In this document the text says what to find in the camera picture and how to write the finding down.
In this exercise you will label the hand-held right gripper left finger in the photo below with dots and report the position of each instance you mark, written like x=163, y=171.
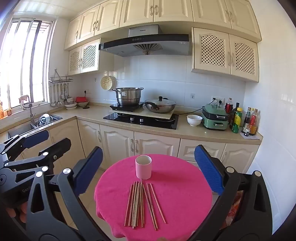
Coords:
x=91, y=169

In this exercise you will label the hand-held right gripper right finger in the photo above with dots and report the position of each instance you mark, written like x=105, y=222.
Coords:
x=208, y=169

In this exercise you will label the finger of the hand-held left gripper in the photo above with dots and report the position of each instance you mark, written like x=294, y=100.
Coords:
x=56, y=149
x=35, y=139

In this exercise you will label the pink cup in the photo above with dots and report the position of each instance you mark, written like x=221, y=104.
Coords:
x=143, y=169

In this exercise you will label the bunch of wooden chopsticks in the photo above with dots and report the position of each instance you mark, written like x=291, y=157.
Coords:
x=138, y=204

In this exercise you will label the row of hanging steel utensils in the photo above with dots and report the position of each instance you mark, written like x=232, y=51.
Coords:
x=52, y=97

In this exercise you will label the person's left hand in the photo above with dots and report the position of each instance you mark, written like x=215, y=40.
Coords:
x=22, y=208

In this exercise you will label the steel kitchen sink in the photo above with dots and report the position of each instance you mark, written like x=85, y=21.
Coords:
x=20, y=129

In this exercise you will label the dishes in sink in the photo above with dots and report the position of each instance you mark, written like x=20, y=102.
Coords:
x=44, y=119

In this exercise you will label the pink tablecloth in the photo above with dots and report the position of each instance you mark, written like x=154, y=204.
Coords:
x=180, y=176

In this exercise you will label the steel faucet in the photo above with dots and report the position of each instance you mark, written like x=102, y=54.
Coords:
x=30, y=109

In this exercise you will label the cream base cabinets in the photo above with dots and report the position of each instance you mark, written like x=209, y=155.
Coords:
x=115, y=143

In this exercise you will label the orange jars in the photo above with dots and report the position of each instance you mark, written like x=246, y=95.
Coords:
x=8, y=112

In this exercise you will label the stack of white bowls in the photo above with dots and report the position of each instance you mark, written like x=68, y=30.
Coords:
x=70, y=104

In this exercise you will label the orange patterned bag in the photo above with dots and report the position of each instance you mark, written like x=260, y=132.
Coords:
x=235, y=208

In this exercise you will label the white bowl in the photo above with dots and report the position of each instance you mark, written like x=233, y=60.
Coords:
x=194, y=121

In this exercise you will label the green electric cooker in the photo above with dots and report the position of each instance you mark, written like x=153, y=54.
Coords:
x=214, y=118

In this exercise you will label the small dark bottle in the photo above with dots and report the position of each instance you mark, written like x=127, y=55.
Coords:
x=247, y=133

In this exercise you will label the yellow green bottle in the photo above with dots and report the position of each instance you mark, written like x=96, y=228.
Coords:
x=237, y=122

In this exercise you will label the stacked bowls with red lid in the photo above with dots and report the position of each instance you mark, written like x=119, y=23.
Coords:
x=82, y=100

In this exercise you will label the white paper sheet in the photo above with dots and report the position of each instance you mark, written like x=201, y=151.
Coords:
x=256, y=137

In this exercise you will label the dark oil bottle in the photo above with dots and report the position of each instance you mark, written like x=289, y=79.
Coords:
x=233, y=115

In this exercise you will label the black glass gas hob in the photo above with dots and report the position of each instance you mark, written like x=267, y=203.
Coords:
x=129, y=120

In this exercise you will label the dark soy sauce bottle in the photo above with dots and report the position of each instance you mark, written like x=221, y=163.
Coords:
x=246, y=120

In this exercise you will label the red label sauce bottle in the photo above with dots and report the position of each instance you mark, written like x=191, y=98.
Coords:
x=253, y=124

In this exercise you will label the red drink bottle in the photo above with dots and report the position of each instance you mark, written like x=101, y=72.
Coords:
x=229, y=107

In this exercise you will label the black induction cooker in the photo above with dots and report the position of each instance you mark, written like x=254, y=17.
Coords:
x=115, y=107

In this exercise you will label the barred window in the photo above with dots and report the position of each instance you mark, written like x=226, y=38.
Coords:
x=25, y=62

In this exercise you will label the steel wok with lid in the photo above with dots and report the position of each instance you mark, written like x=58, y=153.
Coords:
x=160, y=106

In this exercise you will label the beige board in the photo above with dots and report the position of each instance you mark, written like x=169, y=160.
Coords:
x=148, y=114

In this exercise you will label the stainless steel pot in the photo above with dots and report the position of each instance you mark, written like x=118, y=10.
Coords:
x=128, y=96

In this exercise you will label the cream perforated steamer plate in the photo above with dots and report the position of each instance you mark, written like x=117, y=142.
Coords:
x=107, y=83

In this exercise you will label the grey range hood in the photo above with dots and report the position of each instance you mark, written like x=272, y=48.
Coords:
x=148, y=45

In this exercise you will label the metal wall rack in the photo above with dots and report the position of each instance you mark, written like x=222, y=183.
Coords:
x=60, y=78

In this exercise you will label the wall socket with plug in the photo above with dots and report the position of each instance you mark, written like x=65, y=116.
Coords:
x=218, y=100

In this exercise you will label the cream lattice-door wall cabinet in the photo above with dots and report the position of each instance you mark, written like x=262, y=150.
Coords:
x=226, y=54
x=89, y=56

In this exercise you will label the cream upper wall cabinets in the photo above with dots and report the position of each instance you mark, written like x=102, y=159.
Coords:
x=161, y=11

